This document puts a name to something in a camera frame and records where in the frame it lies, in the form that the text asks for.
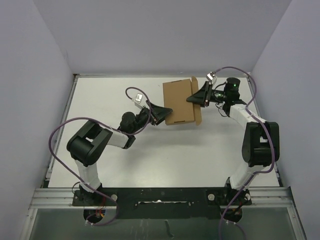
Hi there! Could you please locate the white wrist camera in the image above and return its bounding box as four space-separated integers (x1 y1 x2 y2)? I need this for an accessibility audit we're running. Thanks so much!
206 71 217 85
132 93 144 104

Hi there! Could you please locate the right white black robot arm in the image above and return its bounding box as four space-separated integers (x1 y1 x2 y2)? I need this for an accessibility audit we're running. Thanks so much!
186 77 280 205

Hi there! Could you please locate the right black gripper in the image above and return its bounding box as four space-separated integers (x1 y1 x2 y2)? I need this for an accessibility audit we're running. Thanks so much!
186 82 228 108

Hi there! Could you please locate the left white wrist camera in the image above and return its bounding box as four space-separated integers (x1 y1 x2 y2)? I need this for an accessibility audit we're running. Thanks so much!
132 93 144 104

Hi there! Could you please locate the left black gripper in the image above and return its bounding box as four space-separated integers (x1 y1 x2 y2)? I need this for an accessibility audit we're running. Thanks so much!
130 100 172 134

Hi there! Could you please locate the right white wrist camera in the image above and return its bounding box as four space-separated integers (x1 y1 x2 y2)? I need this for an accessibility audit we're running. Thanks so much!
206 71 217 85

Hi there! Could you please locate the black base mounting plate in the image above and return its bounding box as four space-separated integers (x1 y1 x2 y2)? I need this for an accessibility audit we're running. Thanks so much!
72 186 251 227

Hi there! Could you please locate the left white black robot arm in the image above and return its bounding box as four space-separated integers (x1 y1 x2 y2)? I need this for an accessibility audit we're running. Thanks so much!
66 104 173 206

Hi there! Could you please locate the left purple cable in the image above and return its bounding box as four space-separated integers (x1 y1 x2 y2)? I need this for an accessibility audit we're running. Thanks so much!
47 86 155 227

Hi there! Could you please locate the brown cardboard box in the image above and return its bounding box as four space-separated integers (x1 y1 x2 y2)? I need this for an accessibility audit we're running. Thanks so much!
162 76 202 126

